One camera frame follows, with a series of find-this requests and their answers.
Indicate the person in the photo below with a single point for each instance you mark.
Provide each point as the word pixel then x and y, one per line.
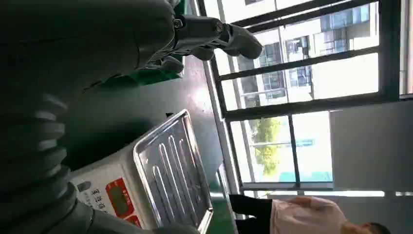
pixel 306 216

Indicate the dark window frame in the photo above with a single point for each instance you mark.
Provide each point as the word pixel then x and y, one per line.
pixel 306 105

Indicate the white scale with steel pan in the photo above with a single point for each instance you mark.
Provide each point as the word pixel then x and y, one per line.
pixel 171 174

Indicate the ribbed grey left robot arm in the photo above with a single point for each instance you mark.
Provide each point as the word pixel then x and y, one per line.
pixel 29 155

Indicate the green plastic crate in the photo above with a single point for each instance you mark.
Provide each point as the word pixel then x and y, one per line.
pixel 155 77

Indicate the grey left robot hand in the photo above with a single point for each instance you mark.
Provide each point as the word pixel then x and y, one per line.
pixel 80 42

